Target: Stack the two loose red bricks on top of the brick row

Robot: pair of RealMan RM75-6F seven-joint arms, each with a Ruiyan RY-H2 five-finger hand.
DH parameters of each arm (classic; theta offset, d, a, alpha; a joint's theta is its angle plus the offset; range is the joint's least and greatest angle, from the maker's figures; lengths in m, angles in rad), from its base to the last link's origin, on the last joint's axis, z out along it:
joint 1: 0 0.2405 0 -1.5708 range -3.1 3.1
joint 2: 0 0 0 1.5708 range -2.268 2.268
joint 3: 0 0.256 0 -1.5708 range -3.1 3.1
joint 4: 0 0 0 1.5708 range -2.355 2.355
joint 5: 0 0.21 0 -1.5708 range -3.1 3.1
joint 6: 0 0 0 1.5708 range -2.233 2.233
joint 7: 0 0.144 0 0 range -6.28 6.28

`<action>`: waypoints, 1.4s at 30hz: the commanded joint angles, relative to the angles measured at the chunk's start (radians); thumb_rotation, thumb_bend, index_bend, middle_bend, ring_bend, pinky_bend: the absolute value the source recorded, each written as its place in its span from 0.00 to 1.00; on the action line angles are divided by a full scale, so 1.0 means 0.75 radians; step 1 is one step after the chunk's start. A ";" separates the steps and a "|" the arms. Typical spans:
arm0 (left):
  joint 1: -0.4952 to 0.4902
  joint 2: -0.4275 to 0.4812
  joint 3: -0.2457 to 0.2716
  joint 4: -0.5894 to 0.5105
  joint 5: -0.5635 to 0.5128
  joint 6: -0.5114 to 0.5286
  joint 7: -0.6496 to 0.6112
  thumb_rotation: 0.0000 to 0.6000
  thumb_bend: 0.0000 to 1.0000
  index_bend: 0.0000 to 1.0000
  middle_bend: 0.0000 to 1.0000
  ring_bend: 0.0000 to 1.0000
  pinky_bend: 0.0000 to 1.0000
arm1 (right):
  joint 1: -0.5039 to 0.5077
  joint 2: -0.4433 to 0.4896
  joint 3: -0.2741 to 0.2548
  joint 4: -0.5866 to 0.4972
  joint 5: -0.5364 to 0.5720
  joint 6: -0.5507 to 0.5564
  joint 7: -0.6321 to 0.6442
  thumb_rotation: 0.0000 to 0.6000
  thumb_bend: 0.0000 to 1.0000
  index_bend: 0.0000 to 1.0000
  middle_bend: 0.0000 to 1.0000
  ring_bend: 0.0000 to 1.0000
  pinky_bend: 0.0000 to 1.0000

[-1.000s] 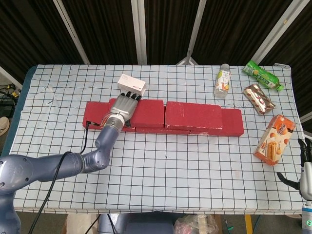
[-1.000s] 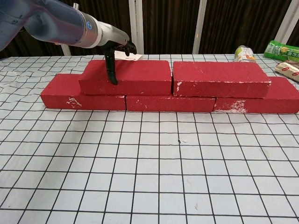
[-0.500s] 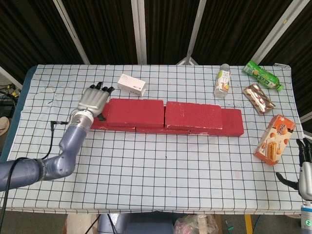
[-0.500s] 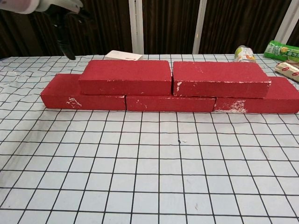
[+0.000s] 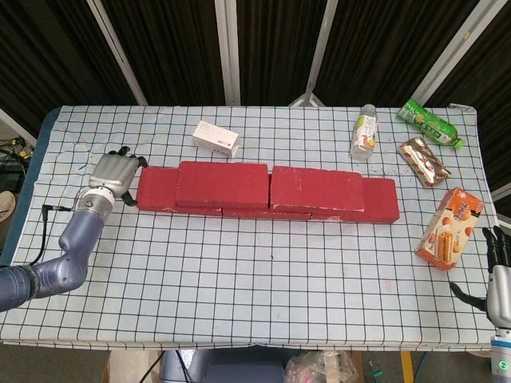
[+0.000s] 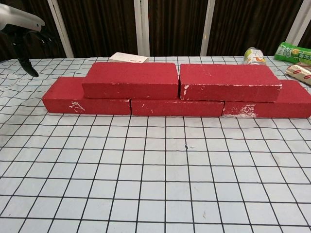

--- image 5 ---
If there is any white post with feet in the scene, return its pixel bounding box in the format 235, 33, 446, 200
287, 0, 339, 108

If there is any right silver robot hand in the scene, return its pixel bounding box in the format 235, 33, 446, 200
449, 225, 511, 330

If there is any white black-grid tablecloth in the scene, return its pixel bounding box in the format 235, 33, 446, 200
0, 105, 511, 352

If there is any double white frame post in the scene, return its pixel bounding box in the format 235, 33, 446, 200
214, 0, 244, 107

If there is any beige hat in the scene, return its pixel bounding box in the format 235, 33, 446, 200
0, 191, 18, 224

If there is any dark pleated curtain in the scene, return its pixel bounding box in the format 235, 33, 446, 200
0, 0, 511, 192

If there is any green snack bag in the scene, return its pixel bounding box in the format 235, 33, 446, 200
396, 98, 467, 149

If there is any clear plastic drink bottle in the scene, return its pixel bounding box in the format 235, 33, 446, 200
350, 104, 378, 162

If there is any white sack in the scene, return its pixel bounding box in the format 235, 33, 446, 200
104, 349, 160, 383

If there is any gold foil snack pack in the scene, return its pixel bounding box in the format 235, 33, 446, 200
397, 136, 453, 188

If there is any white cardboard carton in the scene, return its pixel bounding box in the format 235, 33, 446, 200
192, 120, 241, 160

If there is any dark blue underlay cloth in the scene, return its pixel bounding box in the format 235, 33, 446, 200
0, 106, 61, 276

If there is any red foam brick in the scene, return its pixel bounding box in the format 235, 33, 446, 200
311, 178, 399, 224
221, 171, 315, 222
135, 166, 224, 217
269, 166, 365, 213
174, 160, 270, 209

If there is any clear plastic bag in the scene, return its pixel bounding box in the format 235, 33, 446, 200
283, 349, 360, 383

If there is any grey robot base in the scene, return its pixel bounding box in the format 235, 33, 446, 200
159, 349, 287, 383

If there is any slanted white frame post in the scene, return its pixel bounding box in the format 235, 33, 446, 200
86, 0, 149, 107
413, 0, 500, 105

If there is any orange biscuit box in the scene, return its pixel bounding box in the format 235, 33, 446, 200
414, 187, 485, 267

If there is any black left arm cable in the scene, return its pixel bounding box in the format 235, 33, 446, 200
30, 203, 77, 268

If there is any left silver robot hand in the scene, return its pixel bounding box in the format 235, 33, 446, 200
88, 146, 148, 207

